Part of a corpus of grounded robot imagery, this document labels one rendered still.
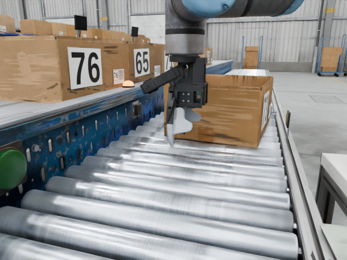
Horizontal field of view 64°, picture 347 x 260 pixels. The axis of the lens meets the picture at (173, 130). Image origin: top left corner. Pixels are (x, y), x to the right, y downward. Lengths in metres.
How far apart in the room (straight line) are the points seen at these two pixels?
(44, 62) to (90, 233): 0.48
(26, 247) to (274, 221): 0.38
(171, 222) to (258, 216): 0.15
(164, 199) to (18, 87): 0.52
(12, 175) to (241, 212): 0.41
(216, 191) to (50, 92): 0.49
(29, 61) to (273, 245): 0.69
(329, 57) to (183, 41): 13.22
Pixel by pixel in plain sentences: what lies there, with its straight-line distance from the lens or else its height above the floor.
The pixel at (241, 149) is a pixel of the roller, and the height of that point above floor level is 0.75.
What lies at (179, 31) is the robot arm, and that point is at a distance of 0.63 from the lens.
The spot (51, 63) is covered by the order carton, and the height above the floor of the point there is 0.98.
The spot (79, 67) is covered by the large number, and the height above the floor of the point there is 0.97.
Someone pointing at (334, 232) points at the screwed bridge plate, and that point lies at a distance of 0.50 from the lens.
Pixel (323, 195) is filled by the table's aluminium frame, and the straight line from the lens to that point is 0.86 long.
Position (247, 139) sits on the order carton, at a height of 0.77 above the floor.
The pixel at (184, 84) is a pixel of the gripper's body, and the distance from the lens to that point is 0.64.
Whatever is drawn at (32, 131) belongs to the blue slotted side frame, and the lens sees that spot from 0.62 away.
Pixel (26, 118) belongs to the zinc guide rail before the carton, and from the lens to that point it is 0.61.
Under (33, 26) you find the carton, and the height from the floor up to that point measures 1.57.
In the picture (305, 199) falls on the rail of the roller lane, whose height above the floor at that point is 0.74.
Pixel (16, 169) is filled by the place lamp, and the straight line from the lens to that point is 0.58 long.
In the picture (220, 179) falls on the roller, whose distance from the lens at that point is 0.63.
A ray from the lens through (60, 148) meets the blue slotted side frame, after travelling 0.73.
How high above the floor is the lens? 1.01
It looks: 16 degrees down
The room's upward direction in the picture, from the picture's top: straight up
